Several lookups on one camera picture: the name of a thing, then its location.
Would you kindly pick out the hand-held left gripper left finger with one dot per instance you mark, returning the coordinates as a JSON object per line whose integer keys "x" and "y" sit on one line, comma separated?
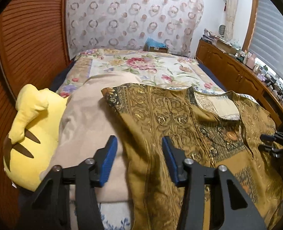
{"x": 109, "y": 159}

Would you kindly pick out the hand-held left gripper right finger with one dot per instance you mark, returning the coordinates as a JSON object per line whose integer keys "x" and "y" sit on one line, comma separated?
{"x": 170, "y": 159}

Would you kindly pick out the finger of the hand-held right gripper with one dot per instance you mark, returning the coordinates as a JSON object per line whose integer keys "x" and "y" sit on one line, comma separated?
{"x": 272, "y": 138}
{"x": 277, "y": 150}

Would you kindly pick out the gold patterned garment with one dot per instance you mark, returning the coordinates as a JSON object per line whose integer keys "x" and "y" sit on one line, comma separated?
{"x": 156, "y": 124}

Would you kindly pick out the beige blanket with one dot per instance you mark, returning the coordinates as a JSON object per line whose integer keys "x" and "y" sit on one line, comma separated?
{"x": 88, "y": 115}

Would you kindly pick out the blue floral sheet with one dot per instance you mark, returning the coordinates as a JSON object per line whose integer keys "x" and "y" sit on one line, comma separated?
{"x": 115, "y": 216}

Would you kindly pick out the pink bottle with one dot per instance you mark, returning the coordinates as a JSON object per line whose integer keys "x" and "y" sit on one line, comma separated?
{"x": 251, "y": 61}

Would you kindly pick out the yellow plush toy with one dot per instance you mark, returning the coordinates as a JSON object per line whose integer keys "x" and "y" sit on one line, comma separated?
{"x": 36, "y": 124}

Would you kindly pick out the wooden cabinet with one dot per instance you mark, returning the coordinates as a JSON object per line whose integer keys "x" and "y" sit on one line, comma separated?
{"x": 228, "y": 64}

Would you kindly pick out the pink floral bedspread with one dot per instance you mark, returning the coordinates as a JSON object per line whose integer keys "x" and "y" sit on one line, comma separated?
{"x": 136, "y": 64}

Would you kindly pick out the flat cardboard box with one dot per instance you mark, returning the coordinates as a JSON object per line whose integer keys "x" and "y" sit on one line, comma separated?
{"x": 226, "y": 46}

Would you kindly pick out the small cardboard box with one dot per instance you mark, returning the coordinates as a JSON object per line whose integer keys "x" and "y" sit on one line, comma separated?
{"x": 158, "y": 49}

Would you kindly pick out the pile of papers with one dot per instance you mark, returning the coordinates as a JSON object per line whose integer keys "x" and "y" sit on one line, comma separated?
{"x": 211, "y": 36}

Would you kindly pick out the blue plastic bag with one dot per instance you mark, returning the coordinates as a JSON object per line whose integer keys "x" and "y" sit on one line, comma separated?
{"x": 154, "y": 41}

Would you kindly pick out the small desk fan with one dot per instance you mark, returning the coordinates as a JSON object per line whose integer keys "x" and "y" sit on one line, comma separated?
{"x": 222, "y": 30}

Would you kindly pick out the cream tied curtain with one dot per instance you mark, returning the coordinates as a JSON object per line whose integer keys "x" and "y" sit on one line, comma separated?
{"x": 231, "y": 9}

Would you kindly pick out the wooden louvered door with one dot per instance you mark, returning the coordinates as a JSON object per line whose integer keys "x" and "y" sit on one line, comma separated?
{"x": 31, "y": 40}

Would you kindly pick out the circle patterned lace curtain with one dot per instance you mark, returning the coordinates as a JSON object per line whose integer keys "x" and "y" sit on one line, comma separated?
{"x": 132, "y": 14}

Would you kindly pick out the wooden window frame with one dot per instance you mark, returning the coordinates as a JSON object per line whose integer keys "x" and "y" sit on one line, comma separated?
{"x": 251, "y": 16}

